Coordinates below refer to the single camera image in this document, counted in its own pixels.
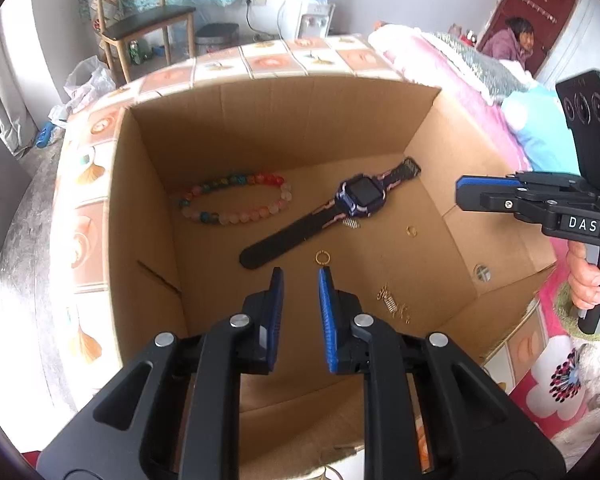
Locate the wooden chair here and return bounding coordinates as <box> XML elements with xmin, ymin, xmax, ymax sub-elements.
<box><xmin>87</xmin><ymin>0</ymin><xmax>197</xmax><ymax>83</ymax></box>

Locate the clear plastic bag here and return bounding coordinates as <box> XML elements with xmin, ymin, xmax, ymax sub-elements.
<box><xmin>62</xmin><ymin>56</ymin><xmax>117</xmax><ymax>111</ymax></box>

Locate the dark blue smart watch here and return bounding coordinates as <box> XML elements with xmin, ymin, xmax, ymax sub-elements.
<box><xmin>239</xmin><ymin>157</ymin><xmax>422</xmax><ymax>271</ymax></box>

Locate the brown cardboard box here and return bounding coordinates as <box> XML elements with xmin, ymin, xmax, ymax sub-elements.
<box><xmin>107</xmin><ymin>77</ymin><xmax>561</xmax><ymax>480</ymax></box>

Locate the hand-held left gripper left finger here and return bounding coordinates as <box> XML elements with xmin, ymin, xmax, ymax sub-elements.
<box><xmin>37</xmin><ymin>266</ymin><xmax>286</xmax><ymax>480</ymax></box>

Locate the blue slipper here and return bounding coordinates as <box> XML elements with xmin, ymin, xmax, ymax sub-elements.
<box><xmin>35</xmin><ymin>122</ymin><xmax>61</xmax><ymax>150</ymax></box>

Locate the pink floral blanket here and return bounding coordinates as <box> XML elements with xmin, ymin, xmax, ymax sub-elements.
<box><xmin>370</xmin><ymin>22</ymin><xmax>600</xmax><ymax>456</ymax></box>

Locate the grey curtain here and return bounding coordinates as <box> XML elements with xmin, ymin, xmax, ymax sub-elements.
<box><xmin>0</xmin><ymin>10</ymin><xmax>36</xmax><ymax>156</ymax></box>

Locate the grey textured blanket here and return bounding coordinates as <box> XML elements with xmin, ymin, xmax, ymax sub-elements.
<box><xmin>420</xmin><ymin>30</ymin><xmax>536</xmax><ymax>106</ymax></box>

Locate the white water dispenser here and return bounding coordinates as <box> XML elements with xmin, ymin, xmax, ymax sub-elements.
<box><xmin>286</xmin><ymin>0</ymin><xmax>337</xmax><ymax>40</ymax></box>

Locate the person's right hand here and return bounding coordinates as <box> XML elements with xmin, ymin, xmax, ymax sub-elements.
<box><xmin>566</xmin><ymin>240</ymin><xmax>600</xmax><ymax>312</ymax></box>

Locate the grey flat panel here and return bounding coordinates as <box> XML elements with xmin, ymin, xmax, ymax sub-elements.
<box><xmin>0</xmin><ymin>125</ymin><xmax>33</xmax><ymax>276</ymax></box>

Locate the blue pillow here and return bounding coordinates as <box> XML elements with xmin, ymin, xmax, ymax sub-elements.
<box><xmin>500</xmin><ymin>85</ymin><xmax>588</xmax><ymax>176</ymax></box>

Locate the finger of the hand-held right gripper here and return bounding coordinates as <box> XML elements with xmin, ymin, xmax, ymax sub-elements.
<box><xmin>479</xmin><ymin>192</ymin><xmax>547</xmax><ymax>222</ymax></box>
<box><xmin>455</xmin><ymin>174</ymin><xmax>526</xmax><ymax>211</ymax></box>

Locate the grey trash can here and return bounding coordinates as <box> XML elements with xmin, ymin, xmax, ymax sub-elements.
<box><xmin>195</xmin><ymin>22</ymin><xmax>241</xmax><ymax>56</ymax></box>

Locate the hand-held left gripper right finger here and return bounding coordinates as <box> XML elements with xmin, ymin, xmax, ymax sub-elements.
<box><xmin>316</xmin><ymin>267</ymin><xmax>566</xmax><ymax>480</ymax></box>

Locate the multicolour bead bracelet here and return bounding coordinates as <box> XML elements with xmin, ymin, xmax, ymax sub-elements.
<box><xmin>177</xmin><ymin>172</ymin><xmax>293</xmax><ymax>228</ymax></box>

